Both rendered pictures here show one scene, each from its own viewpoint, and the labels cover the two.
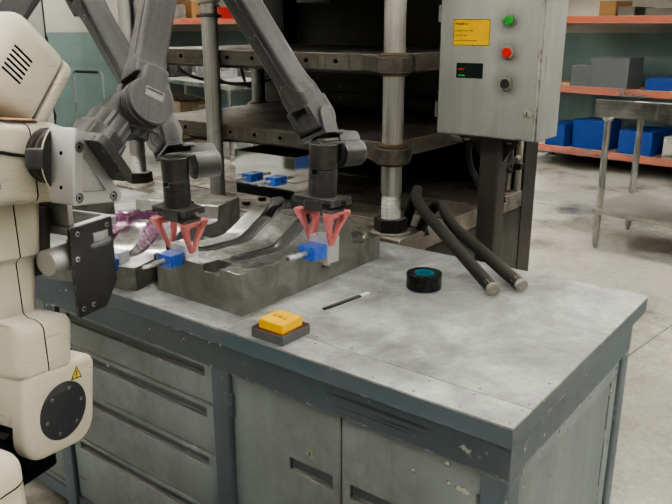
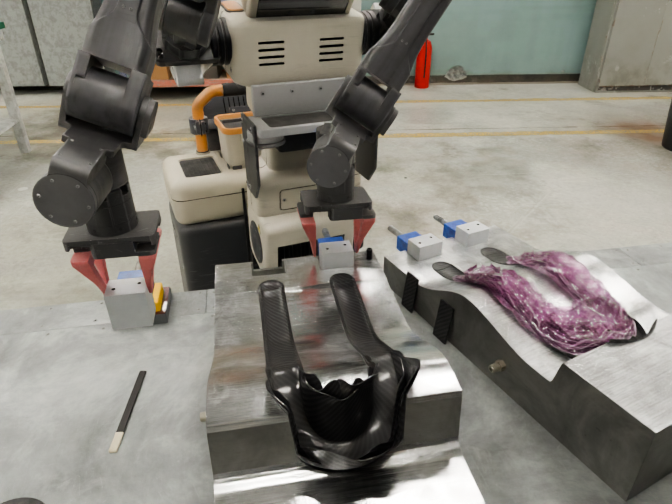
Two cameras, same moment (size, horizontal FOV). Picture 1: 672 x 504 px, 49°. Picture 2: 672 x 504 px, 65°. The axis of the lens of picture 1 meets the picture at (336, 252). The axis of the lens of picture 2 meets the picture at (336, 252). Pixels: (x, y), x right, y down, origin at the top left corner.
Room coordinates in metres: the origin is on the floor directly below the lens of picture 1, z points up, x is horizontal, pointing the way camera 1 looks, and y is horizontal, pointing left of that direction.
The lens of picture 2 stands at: (2.01, -0.21, 1.33)
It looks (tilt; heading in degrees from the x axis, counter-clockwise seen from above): 30 degrees down; 132
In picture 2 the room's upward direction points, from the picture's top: straight up
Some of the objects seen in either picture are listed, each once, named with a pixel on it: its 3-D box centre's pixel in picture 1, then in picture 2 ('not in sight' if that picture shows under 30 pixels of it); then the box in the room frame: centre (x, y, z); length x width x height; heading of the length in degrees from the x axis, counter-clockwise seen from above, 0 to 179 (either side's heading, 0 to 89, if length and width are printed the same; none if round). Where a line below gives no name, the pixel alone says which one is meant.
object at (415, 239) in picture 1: (314, 192); not in sight; (2.73, 0.08, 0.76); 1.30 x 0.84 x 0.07; 53
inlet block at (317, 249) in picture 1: (309, 252); (136, 282); (1.41, 0.05, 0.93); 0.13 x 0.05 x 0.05; 142
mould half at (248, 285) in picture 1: (275, 245); (320, 372); (1.67, 0.14, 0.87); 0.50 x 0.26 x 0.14; 143
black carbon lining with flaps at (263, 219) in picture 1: (267, 226); (326, 332); (1.66, 0.16, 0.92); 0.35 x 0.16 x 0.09; 143
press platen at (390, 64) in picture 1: (317, 74); not in sight; (2.72, 0.07, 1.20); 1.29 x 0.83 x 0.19; 53
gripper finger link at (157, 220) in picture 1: (173, 228); (348, 226); (1.53, 0.35, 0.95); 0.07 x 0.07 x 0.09; 53
